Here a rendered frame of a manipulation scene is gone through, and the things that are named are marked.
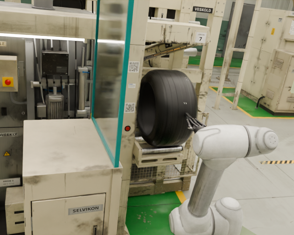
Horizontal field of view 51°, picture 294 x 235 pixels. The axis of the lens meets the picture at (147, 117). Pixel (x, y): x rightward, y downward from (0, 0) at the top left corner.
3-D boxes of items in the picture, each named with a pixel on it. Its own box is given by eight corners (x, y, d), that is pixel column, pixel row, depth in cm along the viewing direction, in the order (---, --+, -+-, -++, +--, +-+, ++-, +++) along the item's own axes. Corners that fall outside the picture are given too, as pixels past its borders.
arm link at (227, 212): (244, 243, 164) (252, 210, 155) (212, 245, 162) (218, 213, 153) (232, 221, 179) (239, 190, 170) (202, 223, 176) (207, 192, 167)
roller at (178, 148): (139, 155, 223) (140, 149, 222) (137, 152, 227) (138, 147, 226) (182, 152, 236) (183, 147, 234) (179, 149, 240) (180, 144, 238)
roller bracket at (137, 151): (137, 161, 220) (138, 149, 217) (122, 136, 255) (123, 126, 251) (142, 161, 222) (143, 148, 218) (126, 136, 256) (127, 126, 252)
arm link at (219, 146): (209, 242, 165) (169, 245, 161) (202, 215, 176) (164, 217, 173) (257, 144, 113) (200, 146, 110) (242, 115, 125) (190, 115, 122)
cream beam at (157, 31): (135, 41, 224) (137, 20, 219) (125, 36, 246) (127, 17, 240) (206, 46, 246) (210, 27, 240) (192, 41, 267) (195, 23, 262)
